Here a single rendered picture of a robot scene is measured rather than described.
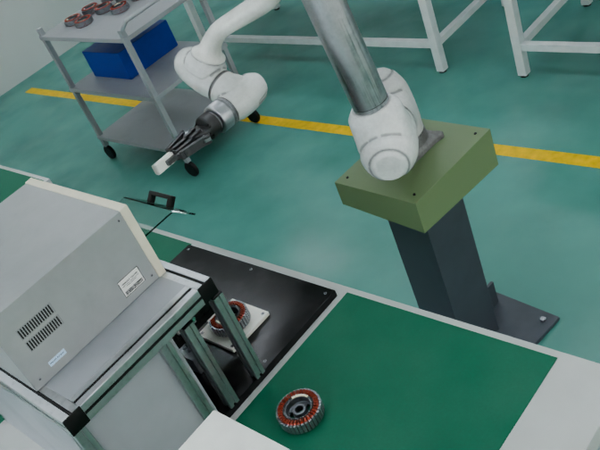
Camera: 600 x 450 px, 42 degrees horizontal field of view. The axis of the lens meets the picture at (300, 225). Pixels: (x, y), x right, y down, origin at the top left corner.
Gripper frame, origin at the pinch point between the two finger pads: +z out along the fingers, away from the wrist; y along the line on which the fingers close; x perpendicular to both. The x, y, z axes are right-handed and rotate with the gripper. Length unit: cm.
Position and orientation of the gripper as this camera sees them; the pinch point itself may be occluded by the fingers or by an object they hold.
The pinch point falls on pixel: (163, 162)
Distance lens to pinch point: 216.4
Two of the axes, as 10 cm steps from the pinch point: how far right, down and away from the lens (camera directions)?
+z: -6.1, 6.2, -4.9
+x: -3.3, -7.6, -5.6
